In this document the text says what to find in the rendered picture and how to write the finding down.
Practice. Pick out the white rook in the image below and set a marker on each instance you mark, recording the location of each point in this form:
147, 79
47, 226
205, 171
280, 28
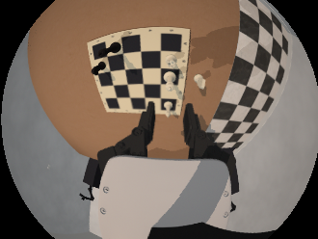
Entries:
171, 60

